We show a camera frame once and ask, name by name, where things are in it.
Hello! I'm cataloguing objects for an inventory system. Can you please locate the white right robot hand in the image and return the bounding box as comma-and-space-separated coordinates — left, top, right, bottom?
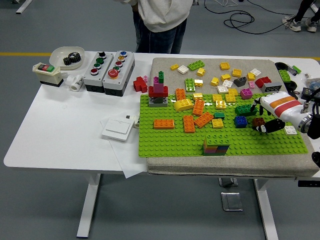
250, 91, 312, 135

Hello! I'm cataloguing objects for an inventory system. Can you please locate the dark green long brick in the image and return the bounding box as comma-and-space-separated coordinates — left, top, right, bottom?
234, 104, 255, 117

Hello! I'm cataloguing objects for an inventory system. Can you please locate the blue square brick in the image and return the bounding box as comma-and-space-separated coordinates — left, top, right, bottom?
234, 115, 249, 128

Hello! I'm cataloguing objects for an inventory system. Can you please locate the grey brick with holes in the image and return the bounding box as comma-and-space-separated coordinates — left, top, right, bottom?
261, 81, 283, 94

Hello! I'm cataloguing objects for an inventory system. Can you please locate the red stepped brick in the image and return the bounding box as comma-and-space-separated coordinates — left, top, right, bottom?
254, 76, 272, 89

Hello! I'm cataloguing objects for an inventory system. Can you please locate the lime green medium brick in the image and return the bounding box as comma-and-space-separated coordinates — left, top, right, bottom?
184, 78, 197, 93
278, 69, 292, 83

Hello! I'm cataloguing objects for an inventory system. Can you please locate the magenta pink square brick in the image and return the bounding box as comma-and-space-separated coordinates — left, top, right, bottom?
239, 87, 253, 100

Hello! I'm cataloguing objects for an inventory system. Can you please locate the dark grey slope brick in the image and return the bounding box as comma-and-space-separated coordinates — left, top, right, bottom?
233, 76, 248, 88

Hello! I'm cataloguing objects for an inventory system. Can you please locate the orange long brick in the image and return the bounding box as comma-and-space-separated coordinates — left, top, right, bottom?
182, 114, 196, 134
193, 111, 215, 129
191, 99, 205, 117
152, 118, 175, 130

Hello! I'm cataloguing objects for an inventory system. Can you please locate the multicolour brick stack lime top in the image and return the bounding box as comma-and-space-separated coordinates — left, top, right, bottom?
201, 133, 231, 156

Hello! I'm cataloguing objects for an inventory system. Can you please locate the lime green long brick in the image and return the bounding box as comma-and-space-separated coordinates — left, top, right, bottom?
187, 60, 205, 72

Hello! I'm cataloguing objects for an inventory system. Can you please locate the yellow curved brick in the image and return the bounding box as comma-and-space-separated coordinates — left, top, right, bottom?
173, 98, 194, 113

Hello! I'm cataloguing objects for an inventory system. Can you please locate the pink tall brick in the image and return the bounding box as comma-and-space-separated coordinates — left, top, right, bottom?
152, 76, 165, 93

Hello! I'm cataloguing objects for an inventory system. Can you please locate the grey arch brick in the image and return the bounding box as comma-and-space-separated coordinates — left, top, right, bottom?
148, 96, 169, 108

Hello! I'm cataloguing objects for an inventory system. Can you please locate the red wide brick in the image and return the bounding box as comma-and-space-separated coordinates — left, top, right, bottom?
148, 85, 169, 98

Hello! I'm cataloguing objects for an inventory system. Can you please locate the red cross-shaped brick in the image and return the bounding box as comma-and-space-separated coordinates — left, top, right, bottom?
132, 76, 148, 93

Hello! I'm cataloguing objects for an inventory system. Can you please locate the dark circuit board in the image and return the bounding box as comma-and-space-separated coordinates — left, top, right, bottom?
301, 87, 313, 100

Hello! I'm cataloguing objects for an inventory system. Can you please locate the silver metal clip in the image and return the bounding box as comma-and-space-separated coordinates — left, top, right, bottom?
285, 64, 299, 76

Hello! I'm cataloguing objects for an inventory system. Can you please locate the clear bag of blue parts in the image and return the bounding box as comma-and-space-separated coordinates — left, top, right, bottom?
306, 77, 320, 88

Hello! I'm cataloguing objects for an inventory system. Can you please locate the person with white sneakers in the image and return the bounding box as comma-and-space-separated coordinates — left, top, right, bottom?
282, 0, 320, 33

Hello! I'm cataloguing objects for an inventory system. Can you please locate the black table control panel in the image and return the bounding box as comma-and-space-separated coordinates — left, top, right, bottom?
297, 179, 320, 187

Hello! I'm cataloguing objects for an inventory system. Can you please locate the metal floor socket box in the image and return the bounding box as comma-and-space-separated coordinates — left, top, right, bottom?
219, 191, 244, 212

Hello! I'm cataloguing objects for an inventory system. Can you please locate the white table leg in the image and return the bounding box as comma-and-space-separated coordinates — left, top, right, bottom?
252, 178, 279, 240
76, 173, 102, 238

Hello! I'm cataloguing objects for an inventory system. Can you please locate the grey-brown mat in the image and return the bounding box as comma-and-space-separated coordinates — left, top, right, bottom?
146, 57, 320, 181

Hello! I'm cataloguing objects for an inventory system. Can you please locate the lime green studded baseplate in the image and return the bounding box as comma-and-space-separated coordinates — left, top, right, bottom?
138, 91, 309, 158

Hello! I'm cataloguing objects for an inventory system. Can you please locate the grey emergency-stop control box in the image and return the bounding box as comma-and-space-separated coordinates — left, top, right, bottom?
102, 50, 136, 97

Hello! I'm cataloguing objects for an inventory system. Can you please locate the white paper sheet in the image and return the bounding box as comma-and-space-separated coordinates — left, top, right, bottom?
99, 117, 148, 180

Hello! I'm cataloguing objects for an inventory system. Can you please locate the grey four-button control box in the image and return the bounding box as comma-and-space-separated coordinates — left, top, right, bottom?
83, 51, 115, 94

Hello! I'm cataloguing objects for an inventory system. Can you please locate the white pipe tee fitting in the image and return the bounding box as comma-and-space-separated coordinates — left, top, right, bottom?
66, 74, 85, 92

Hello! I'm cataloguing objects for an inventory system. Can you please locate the black metal gear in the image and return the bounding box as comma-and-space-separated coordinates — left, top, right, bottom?
62, 55, 76, 66
68, 51, 81, 63

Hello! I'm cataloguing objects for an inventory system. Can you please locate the white plastic bowl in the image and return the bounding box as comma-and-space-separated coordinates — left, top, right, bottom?
48, 46, 85, 71

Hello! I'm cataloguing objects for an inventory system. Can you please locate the black floor cable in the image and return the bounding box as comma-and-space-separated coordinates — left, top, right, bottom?
203, 0, 296, 35

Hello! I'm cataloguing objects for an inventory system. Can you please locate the white floor cable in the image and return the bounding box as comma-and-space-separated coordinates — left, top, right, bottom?
214, 0, 237, 8

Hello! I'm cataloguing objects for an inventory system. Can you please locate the white wall switch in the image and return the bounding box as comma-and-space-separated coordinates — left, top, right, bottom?
101, 118, 132, 142

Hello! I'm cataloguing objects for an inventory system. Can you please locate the beige red-green switch box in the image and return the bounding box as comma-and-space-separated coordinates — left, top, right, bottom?
32, 62, 64, 88

